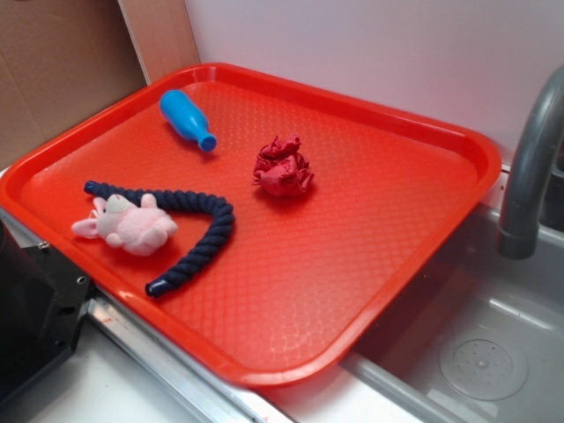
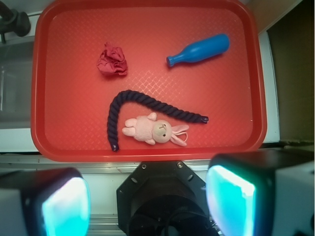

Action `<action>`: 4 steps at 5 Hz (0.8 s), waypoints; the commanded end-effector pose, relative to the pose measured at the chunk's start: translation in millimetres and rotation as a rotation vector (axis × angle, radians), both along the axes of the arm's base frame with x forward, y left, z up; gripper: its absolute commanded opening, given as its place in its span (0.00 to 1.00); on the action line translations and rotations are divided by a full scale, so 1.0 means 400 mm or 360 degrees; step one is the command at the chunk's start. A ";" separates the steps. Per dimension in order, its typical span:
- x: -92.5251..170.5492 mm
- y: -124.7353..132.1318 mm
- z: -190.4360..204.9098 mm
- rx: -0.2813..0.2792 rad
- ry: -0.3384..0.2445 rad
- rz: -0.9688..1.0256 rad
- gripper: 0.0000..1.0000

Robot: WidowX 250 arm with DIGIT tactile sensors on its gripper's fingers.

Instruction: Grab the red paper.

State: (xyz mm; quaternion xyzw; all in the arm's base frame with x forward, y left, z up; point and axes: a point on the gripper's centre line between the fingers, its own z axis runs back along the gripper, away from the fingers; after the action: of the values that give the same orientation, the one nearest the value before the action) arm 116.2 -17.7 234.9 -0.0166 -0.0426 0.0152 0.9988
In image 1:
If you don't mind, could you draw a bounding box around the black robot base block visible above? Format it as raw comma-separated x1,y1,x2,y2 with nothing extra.
1,225,93,405

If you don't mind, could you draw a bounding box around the crumpled red paper ball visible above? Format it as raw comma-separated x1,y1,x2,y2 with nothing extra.
252,134,315,197

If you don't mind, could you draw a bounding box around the red plastic tray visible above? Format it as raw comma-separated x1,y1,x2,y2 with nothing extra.
1,63,501,388

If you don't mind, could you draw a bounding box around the pink plush bunny toy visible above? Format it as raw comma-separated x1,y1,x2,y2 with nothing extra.
71,194,178,256

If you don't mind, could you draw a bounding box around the blue plastic toy bottle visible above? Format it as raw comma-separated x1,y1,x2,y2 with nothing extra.
160,90,218,152

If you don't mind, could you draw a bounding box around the light wooden board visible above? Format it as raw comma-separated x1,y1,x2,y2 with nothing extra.
118,0,200,84

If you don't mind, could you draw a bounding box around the grey plastic sink basin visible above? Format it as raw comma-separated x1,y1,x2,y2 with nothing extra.
342,169,563,422

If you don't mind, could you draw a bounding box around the grey sink faucet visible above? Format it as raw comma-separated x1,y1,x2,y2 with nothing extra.
496,67,563,260

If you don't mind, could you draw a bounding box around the brown cardboard panel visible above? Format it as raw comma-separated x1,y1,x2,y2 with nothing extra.
1,1,145,167

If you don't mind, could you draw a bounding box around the navy blue twisted rope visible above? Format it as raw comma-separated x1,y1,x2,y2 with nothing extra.
83,179,236,300

